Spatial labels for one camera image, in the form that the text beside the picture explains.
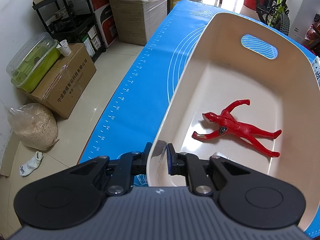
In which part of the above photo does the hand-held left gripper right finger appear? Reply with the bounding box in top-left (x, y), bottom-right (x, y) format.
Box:
top-left (166, 143), bottom-right (251, 196)

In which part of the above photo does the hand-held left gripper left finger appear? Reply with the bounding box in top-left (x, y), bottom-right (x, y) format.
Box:
top-left (69, 142), bottom-right (153, 197)

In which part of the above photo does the red toy figure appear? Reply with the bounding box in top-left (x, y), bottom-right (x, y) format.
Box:
top-left (192, 99), bottom-right (282, 158)

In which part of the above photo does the beige plastic bin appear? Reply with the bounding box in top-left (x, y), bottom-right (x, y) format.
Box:
top-left (147, 12), bottom-right (320, 232)

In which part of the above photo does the blue silicone mat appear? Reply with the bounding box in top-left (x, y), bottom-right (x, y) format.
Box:
top-left (77, 0), bottom-right (320, 238)

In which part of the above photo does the brown printed cardboard box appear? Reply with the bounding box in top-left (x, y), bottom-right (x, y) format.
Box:
top-left (30, 43), bottom-right (97, 120)

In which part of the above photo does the white sock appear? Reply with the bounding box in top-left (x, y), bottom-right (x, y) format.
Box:
top-left (19, 151), bottom-right (43, 177)

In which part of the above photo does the clear bag of grain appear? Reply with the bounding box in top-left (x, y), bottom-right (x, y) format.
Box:
top-left (6, 103), bottom-right (59, 152)

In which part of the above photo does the green white small carton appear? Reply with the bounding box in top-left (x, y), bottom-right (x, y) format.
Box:
top-left (82, 35), bottom-right (96, 57)

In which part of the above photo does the flat cardboard sheet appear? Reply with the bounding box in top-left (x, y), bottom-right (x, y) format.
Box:
top-left (0, 140), bottom-right (23, 178)

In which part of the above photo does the white paper cup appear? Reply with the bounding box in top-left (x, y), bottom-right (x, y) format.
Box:
top-left (56, 39), bottom-right (72, 57)

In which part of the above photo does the white black appliance carton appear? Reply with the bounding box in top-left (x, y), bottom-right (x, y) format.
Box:
top-left (95, 2), bottom-right (119, 48)

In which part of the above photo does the film-wrapped cardboard box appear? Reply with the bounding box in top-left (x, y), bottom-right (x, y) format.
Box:
top-left (111, 0), bottom-right (168, 46)

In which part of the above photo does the green container with clear lid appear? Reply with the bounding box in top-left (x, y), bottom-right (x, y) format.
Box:
top-left (6, 32), bottom-right (61, 93)

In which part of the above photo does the black shelf rack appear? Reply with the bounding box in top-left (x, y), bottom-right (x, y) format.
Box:
top-left (32, 0), bottom-right (107, 63)

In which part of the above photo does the white tissue pack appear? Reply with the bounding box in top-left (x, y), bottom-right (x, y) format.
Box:
top-left (311, 56), bottom-right (320, 82)

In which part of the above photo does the green black bicycle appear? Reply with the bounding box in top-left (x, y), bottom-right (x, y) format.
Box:
top-left (255, 0), bottom-right (300, 36)

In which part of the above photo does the white chest freezer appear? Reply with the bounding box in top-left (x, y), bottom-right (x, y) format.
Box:
top-left (287, 0), bottom-right (320, 53)

